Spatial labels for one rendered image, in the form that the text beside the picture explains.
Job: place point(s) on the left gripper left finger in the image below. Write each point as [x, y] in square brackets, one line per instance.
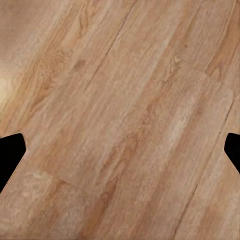
[12, 149]

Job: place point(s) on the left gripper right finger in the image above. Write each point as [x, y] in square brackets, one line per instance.
[232, 149]

